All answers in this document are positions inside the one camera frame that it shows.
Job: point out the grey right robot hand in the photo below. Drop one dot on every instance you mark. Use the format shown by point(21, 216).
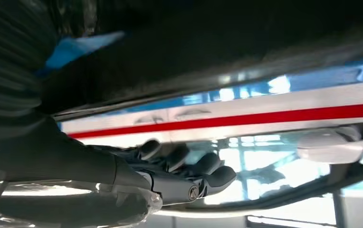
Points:
point(58, 163)

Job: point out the white car with red stripe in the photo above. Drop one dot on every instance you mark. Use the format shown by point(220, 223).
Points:
point(263, 97)

